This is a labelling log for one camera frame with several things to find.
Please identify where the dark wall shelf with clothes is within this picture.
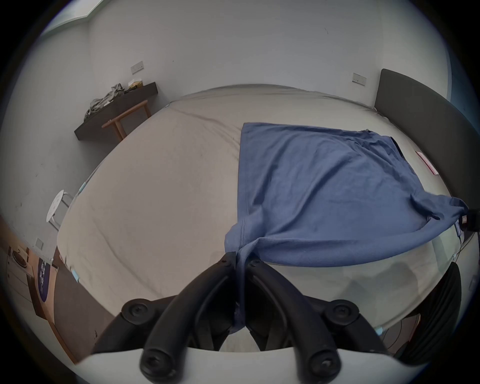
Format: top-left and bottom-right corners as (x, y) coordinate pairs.
(74, 82), (159, 141)

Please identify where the blue shirt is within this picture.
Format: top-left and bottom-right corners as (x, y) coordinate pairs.
(224, 122), (469, 335)

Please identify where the wooden chair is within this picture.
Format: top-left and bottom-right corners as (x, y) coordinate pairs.
(102, 100), (152, 140)

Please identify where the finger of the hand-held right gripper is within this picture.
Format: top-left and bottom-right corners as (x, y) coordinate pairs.
(461, 208), (480, 234)

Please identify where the pink card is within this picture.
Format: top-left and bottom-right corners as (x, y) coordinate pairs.
(415, 151), (439, 176)

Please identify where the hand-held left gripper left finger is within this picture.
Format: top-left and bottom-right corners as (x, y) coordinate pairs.
(92, 252), (241, 383)

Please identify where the bed with beige sheet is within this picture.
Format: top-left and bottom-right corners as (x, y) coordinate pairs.
(56, 84), (466, 354)

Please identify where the person's body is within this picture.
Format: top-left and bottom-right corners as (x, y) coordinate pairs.
(397, 262), (463, 366)

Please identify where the dark padded headboard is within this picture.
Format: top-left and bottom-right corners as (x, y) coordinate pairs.
(374, 68), (480, 211)

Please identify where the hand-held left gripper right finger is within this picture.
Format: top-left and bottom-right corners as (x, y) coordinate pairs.
(244, 258), (391, 383)

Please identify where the white round stool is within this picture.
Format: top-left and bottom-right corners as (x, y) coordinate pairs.
(46, 190), (76, 231)

